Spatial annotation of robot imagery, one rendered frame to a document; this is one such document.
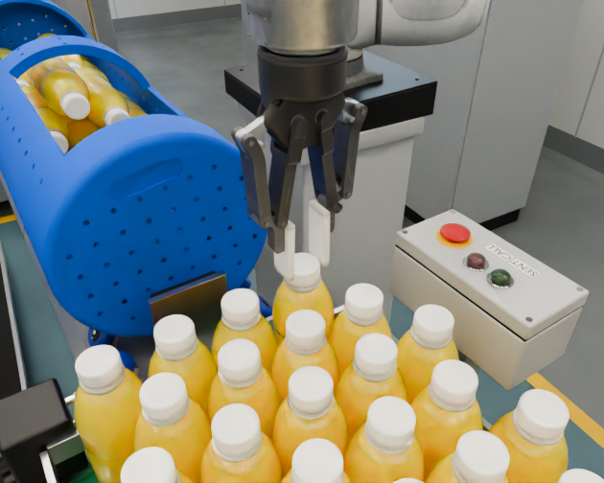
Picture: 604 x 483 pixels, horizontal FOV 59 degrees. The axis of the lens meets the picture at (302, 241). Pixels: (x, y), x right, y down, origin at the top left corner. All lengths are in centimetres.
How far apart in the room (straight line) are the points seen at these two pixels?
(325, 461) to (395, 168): 94
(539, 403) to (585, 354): 175
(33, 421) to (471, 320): 48
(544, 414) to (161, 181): 45
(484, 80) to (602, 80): 127
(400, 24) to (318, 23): 74
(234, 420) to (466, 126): 193
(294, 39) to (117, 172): 27
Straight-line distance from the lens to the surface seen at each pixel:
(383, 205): 132
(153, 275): 69
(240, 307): 55
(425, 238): 67
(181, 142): 62
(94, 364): 53
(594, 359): 225
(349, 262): 136
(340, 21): 43
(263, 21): 44
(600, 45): 340
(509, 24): 223
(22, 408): 67
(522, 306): 61
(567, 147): 357
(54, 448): 66
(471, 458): 46
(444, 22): 116
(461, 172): 237
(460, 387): 50
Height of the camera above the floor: 148
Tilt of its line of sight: 36 degrees down
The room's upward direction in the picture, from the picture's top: straight up
